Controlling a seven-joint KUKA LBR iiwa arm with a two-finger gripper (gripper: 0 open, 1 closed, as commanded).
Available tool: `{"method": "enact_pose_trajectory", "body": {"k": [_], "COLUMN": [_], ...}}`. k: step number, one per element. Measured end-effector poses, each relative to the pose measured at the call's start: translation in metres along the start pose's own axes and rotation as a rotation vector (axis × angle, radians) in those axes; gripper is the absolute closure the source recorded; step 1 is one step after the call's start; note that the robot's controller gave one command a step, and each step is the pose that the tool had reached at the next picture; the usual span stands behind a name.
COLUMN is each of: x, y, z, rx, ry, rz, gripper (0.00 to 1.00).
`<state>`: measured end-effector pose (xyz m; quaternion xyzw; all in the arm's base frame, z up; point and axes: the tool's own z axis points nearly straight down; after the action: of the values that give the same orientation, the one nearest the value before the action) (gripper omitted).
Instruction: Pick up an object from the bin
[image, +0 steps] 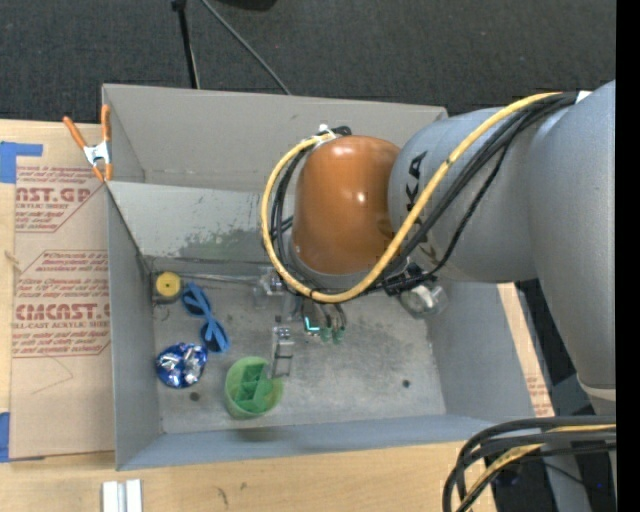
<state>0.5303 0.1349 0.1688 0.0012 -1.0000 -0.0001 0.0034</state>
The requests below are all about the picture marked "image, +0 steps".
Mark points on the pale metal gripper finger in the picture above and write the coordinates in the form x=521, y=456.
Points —
x=270, y=287
x=283, y=352

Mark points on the green plastic cup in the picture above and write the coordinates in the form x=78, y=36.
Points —
x=250, y=392

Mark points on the grey metal bin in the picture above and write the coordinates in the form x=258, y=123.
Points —
x=360, y=370

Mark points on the blue sunglasses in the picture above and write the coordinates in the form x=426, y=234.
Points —
x=212, y=330

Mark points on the yellow round tape roll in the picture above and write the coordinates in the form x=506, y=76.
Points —
x=167, y=285

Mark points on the blue shiny foil ball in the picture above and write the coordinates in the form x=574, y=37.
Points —
x=181, y=365

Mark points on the brown cardboard board red print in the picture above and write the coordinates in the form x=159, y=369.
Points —
x=60, y=300

